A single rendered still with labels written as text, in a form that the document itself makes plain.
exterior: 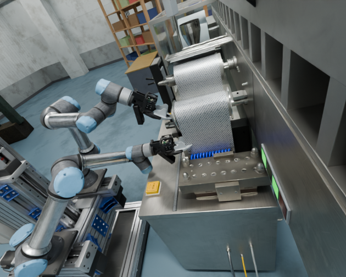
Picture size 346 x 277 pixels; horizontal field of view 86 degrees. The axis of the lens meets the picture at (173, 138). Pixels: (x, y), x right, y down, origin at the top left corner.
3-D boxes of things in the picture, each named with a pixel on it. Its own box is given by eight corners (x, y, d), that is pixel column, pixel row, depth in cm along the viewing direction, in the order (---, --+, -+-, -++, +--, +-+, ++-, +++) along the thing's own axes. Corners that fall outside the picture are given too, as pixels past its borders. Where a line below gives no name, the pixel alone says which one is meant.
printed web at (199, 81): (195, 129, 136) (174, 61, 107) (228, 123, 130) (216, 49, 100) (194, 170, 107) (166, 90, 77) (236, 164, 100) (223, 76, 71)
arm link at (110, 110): (91, 116, 92) (91, 101, 83) (106, 104, 99) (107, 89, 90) (105, 125, 92) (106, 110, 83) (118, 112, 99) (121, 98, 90)
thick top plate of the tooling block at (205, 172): (183, 168, 101) (180, 160, 98) (262, 158, 90) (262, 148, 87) (182, 193, 89) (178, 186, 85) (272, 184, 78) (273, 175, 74)
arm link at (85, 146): (79, 162, 144) (42, 104, 105) (92, 149, 153) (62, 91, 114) (91, 167, 140) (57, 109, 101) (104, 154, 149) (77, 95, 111)
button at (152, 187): (149, 184, 109) (148, 182, 108) (160, 183, 108) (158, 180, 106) (146, 194, 104) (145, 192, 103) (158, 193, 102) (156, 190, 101)
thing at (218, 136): (189, 155, 100) (179, 128, 89) (234, 148, 94) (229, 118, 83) (189, 156, 100) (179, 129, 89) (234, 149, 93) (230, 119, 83)
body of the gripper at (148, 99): (157, 103, 82) (130, 93, 80) (151, 118, 87) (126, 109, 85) (159, 95, 88) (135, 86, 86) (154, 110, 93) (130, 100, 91)
